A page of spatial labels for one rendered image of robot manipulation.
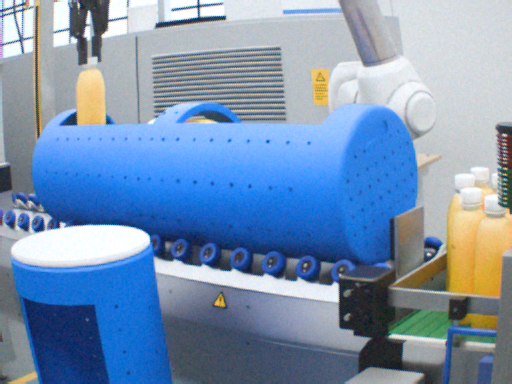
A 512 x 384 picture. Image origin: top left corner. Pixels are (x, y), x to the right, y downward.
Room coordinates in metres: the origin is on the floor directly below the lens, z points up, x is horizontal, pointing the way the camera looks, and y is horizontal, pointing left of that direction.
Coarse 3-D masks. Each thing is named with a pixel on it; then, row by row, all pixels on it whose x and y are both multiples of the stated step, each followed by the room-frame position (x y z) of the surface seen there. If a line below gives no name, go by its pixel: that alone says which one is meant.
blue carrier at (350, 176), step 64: (64, 128) 1.91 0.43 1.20; (128, 128) 1.75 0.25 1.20; (192, 128) 1.63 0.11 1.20; (256, 128) 1.54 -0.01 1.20; (320, 128) 1.45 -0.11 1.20; (384, 128) 1.50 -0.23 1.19; (64, 192) 1.84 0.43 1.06; (128, 192) 1.69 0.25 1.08; (192, 192) 1.58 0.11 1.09; (256, 192) 1.48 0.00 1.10; (320, 192) 1.40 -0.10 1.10; (384, 192) 1.48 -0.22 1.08; (320, 256) 1.46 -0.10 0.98; (384, 256) 1.48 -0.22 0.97
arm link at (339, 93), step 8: (344, 64) 2.25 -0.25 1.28; (352, 64) 2.24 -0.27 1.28; (360, 64) 2.23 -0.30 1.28; (336, 72) 2.25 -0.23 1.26; (344, 72) 2.23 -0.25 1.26; (352, 72) 2.21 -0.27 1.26; (336, 80) 2.24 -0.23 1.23; (344, 80) 2.22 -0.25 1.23; (352, 80) 2.21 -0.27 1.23; (328, 88) 2.28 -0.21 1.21; (336, 88) 2.23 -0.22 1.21; (344, 88) 2.21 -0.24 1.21; (352, 88) 2.19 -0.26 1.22; (328, 96) 2.28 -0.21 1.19; (336, 96) 2.24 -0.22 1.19; (344, 96) 2.20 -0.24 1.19; (352, 96) 2.17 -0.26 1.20; (336, 104) 2.24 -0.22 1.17; (344, 104) 2.20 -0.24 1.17
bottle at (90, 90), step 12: (84, 72) 1.94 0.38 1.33; (96, 72) 1.94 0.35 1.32; (84, 84) 1.92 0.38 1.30; (96, 84) 1.93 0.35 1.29; (84, 96) 1.92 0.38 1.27; (96, 96) 1.93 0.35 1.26; (84, 108) 1.92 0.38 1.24; (96, 108) 1.92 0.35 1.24; (84, 120) 1.92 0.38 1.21; (96, 120) 1.92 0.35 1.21
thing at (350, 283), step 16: (352, 272) 1.27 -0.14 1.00; (368, 272) 1.26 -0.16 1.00; (384, 272) 1.25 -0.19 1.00; (352, 288) 1.24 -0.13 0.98; (368, 288) 1.23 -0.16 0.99; (384, 288) 1.24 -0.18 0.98; (352, 304) 1.24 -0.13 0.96; (368, 304) 1.23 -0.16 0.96; (384, 304) 1.24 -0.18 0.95; (352, 320) 1.24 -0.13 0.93; (368, 320) 1.22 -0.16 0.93; (384, 320) 1.24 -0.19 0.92; (368, 336) 1.24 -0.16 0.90
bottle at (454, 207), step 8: (456, 200) 1.37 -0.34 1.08; (448, 208) 1.39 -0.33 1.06; (456, 208) 1.36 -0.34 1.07; (448, 216) 1.38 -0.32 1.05; (448, 224) 1.38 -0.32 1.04; (448, 232) 1.37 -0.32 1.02; (448, 240) 1.38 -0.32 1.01; (448, 248) 1.37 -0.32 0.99; (448, 256) 1.37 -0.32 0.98; (448, 264) 1.37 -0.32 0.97; (448, 272) 1.37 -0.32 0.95; (448, 280) 1.37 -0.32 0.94; (448, 288) 1.37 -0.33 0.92
